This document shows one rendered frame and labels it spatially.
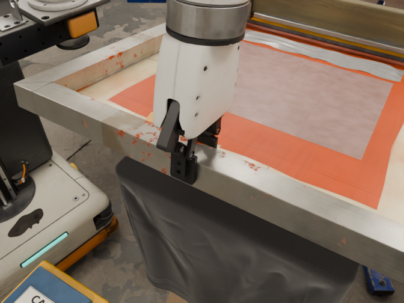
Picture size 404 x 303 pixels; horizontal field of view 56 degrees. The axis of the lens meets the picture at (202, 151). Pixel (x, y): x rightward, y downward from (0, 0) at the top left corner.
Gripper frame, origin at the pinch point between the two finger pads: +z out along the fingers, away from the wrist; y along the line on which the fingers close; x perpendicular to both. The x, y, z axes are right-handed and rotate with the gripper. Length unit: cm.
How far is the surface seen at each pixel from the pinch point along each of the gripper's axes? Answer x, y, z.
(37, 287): -14.5, 14.4, 20.1
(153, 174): -14.7, -11.9, 17.9
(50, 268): -16.2, 10.9, 21.3
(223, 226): 1.8, -9.0, 19.0
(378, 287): 40, -85, 97
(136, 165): -18.6, -12.0, 17.9
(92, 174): -100, -77, 104
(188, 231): -5.4, -10.4, 26.0
